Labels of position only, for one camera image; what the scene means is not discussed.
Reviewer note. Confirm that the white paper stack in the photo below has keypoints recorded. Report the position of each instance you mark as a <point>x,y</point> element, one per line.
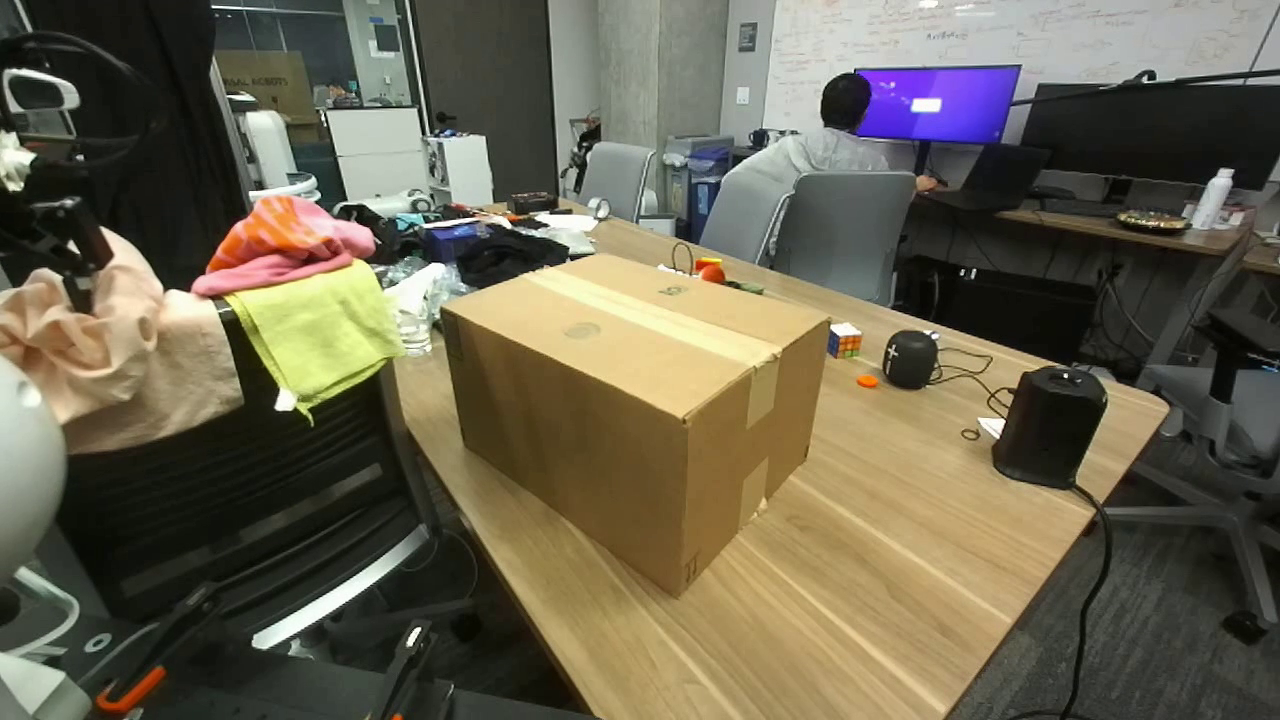
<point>566,227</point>

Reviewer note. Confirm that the wooden office desk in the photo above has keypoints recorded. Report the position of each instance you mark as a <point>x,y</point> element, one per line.
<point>1065,222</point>

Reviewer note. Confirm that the black clothing pile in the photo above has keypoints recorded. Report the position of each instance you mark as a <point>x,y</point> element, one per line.
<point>514,254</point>

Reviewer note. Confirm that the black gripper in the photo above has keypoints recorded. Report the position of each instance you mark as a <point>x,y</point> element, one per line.
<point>46,235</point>

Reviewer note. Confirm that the clear plastic bag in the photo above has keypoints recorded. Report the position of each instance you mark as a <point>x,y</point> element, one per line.
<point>425,287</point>

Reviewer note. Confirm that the pink and orange shirt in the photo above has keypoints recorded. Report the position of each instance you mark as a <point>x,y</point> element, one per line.
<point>285,243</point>

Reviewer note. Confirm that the brown cardboard box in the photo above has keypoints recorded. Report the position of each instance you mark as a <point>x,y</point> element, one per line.
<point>624,401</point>

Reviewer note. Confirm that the grey-framed mesh office chair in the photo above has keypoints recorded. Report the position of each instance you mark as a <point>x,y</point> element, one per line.
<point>226,494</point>

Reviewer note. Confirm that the large black cylinder speaker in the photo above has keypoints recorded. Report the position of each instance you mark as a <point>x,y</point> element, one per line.
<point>1048,425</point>

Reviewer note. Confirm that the colourful puzzle cube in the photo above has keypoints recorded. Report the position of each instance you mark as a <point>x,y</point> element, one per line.
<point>844,339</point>

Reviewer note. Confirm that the small black round speaker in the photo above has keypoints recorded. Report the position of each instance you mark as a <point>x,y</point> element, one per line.
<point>911,362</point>

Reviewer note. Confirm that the black computer monitor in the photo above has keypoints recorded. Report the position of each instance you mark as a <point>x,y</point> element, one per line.
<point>1146,134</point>

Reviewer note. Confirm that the cardboard carton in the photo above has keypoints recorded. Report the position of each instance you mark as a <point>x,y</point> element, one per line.
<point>275,82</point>

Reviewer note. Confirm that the black hanging fabric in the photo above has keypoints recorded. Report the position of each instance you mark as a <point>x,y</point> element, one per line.
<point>163,134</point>

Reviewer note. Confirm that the round plate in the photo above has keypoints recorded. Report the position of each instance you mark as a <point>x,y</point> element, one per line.
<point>1155,222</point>

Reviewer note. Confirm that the small orange piece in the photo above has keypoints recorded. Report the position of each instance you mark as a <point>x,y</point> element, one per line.
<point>871,383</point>

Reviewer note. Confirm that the white plastic bottle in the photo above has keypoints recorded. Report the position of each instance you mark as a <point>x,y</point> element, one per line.
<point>1215,202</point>

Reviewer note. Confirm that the yellow cloth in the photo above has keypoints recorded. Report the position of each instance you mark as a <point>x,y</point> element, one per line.
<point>320,334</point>

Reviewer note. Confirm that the purple lit monitor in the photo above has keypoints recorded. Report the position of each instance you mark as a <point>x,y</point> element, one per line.
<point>963,106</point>

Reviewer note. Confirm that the peach shirt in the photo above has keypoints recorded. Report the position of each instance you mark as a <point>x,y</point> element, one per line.
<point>120,362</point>

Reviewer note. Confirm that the white box appliance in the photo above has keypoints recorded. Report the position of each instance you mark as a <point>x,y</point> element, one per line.
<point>467,171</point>
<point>376,155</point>

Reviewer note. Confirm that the orange red toy object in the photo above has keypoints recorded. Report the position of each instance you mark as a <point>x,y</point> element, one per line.
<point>708,268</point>

